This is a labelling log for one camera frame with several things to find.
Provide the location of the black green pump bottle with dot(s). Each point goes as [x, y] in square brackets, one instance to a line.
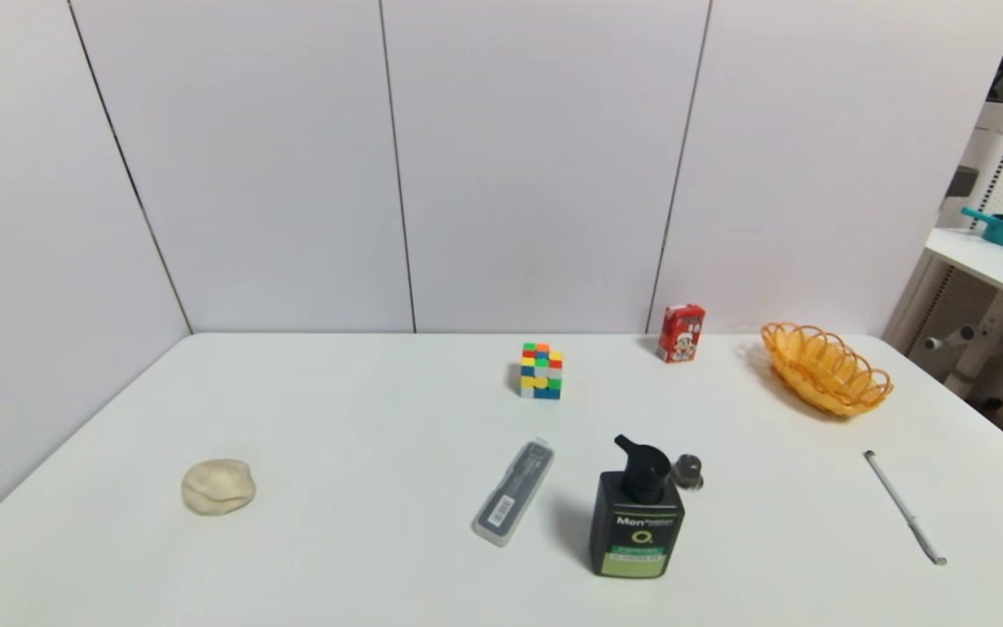
[636, 527]

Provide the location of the multicoloured puzzle cube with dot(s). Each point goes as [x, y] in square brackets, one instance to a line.
[541, 370]

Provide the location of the clear plastic tool case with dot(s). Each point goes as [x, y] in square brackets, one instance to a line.
[514, 492]

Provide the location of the red drink carton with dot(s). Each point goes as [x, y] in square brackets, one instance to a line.
[681, 333]

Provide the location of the small dark metal knob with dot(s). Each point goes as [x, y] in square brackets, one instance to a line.
[687, 471]

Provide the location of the beige dough lump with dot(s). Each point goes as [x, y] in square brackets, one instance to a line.
[218, 488]

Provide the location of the white perforated side panel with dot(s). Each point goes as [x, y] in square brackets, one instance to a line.
[937, 300]

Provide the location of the silver pen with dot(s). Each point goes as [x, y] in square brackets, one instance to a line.
[902, 505]

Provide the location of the small grey box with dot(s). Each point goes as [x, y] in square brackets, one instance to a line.
[961, 181]

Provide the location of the white tubular table frame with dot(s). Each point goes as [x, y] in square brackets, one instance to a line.
[1002, 344]

